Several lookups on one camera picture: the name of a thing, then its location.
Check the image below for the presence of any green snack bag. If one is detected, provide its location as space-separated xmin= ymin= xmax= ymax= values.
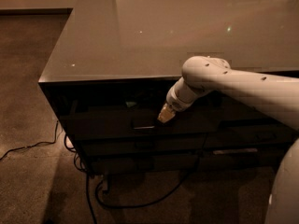
xmin=125 ymin=101 xmax=137 ymax=108

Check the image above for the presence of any grey cabinet with glossy top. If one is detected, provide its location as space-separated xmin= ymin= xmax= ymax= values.
xmin=39 ymin=0 xmax=299 ymax=174

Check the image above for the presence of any cabinet metal leg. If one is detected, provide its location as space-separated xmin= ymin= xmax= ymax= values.
xmin=102 ymin=175 xmax=109 ymax=193

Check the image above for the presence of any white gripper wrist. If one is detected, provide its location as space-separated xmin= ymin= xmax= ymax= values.
xmin=158 ymin=77 xmax=211 ymax=123

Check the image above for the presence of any thin black floor cable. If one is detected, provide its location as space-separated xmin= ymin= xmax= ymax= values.
xmin=0 ymin=120 xmax=61 ymax=161

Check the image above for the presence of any thick black floor cable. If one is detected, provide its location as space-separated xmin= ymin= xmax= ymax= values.
xmin=64 ymin=133 xmax=194 ymax=224

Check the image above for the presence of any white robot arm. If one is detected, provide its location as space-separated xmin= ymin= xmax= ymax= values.
xmin=158 ymin=56 xmax=299 ymax=224

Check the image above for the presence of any drawer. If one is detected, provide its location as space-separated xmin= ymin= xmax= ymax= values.
xmin=92 ymin=154 xmax=197 ymax=175
xmin=205 ymin=124 xmax=297 ymax=148
xmin=215 ymin=94 xmax=278 ymax=127
xmin=60 ymin=104 xmax=223 ymax=140
xmin=198 ymin=147 xmax=285 ymax=171
xmin=78 ymin=133 xmax=206 ymax=156

